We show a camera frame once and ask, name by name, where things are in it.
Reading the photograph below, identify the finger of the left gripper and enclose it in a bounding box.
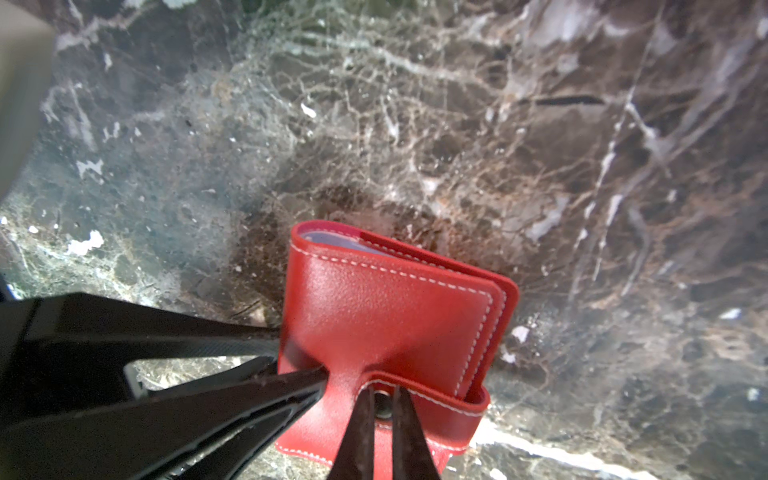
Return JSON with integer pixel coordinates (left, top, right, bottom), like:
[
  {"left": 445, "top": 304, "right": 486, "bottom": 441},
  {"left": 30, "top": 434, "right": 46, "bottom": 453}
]
[
  {"left": 1, "top": 368, "right": 328, "bottom": 479},
  {"left": 1, "top": 293, "right": 279, "bottom": 420}
]

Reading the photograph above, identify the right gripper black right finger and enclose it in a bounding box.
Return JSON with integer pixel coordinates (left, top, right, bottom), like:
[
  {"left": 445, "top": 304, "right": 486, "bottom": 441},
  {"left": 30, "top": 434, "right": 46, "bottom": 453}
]
[{"left": 392, "top": 386, "right": 440, "bottom": 480}]

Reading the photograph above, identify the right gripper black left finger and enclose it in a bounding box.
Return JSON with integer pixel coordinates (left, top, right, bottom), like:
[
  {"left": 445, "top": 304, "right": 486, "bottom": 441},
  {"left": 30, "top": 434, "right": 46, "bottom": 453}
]
[{"left": 327, "top": 387, "right": 375, "bottom": 480}]

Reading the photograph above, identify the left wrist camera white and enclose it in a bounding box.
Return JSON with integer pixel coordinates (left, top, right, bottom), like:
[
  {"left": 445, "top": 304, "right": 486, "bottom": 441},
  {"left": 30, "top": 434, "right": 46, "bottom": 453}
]
[{"left": 1, "top": 1, "right": 55, "bottom": 198}]

